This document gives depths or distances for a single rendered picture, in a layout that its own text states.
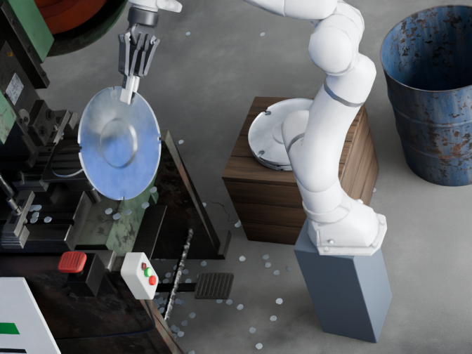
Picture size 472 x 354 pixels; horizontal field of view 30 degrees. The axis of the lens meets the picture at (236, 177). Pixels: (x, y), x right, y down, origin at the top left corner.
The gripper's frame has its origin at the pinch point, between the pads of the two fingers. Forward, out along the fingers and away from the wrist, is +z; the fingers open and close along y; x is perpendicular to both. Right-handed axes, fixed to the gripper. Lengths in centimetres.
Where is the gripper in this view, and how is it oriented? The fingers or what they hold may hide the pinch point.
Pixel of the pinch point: (129, 89)
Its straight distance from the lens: 223.5
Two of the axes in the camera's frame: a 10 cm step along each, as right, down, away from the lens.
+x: 7.7, 3.0, -5.6
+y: -6.0, 0.5, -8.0
